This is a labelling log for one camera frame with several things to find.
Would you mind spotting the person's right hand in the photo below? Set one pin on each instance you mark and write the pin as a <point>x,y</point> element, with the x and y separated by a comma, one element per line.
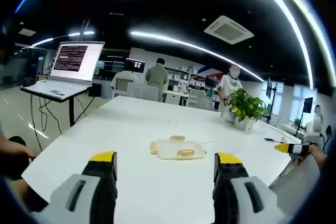
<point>319,154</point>

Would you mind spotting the white storage shelf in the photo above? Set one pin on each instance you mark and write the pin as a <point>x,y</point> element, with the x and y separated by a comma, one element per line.
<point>195,75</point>

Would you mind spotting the clear box with yellow buckles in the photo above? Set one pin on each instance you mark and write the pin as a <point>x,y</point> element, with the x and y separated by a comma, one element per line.
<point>178,148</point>

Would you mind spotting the white laptop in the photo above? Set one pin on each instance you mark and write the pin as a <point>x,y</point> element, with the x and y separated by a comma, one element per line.
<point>76,61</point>

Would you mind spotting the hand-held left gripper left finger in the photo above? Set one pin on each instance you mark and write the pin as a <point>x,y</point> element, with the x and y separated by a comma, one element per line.
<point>78,197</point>

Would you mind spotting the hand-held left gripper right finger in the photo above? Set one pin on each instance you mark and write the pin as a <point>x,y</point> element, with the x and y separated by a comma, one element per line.
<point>244,197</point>

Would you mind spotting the white chair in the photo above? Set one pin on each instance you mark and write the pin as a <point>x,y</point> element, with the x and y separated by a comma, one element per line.
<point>143,91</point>
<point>196,97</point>

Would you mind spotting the green potted plant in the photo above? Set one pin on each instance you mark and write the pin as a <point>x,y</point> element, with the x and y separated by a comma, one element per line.
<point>242,103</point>

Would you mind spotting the small dark spoon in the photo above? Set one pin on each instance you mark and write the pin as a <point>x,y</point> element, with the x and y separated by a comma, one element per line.
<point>270,139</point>

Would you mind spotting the black-legged laptop stand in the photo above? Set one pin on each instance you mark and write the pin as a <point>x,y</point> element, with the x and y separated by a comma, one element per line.
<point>71,111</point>

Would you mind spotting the person's leg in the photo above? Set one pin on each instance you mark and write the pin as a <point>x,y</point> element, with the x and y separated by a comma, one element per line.
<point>13,149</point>

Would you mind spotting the grey chair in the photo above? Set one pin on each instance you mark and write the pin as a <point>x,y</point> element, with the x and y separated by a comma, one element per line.
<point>296,182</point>

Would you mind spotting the long ceiling strip light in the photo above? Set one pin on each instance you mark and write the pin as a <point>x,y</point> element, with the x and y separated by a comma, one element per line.
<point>194,47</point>

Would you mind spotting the curved ceiling strip light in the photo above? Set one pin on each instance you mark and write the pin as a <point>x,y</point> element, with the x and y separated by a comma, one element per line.
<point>294,24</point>

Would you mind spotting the white plastic bag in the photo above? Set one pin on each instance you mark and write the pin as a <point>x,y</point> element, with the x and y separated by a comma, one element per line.
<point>228,115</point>

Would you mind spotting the ceiling air conditioner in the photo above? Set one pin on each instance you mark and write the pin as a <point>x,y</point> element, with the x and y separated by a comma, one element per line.
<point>229,29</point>

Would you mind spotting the black monitor on stand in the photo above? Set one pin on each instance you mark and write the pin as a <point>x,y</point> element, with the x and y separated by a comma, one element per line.
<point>269,86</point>
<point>308,104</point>

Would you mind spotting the black computer monitor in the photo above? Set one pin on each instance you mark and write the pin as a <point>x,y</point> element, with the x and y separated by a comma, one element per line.
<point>135,65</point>

